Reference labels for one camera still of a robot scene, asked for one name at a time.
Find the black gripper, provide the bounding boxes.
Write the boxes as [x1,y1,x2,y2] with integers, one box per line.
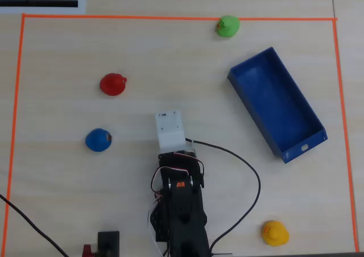
[158,143,205,188]

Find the black power cable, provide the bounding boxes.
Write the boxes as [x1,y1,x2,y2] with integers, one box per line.
[0,193,71,257]

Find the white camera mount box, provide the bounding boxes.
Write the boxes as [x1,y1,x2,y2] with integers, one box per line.
[154,109,186,151]

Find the black clamp with red handle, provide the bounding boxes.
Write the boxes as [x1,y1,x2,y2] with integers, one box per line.
[82,230,121,257]

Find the orange tape strip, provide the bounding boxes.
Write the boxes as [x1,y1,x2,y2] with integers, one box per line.
[22,13,338,22]
[1,14,26,257]
[332,19,361,254]

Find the green rubber duck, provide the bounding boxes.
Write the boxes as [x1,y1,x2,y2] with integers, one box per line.
[216,15,241,38]

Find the blue rubber duck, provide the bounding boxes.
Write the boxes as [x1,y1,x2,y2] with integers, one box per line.
[85,128,113,153]

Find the black camera cable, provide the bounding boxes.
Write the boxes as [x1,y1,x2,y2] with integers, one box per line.
[184,137,262,257]

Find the blue plastic box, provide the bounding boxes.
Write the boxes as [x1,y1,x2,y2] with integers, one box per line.
[226,46,328,164]

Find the red rubber duck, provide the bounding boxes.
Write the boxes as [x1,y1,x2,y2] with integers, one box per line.
[99,73,128,97]

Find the red and white servo wires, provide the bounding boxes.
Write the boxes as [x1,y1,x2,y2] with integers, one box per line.
[147,151,205,255]

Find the yellow rubber duck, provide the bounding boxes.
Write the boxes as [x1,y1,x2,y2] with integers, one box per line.
[261,219,290,247]

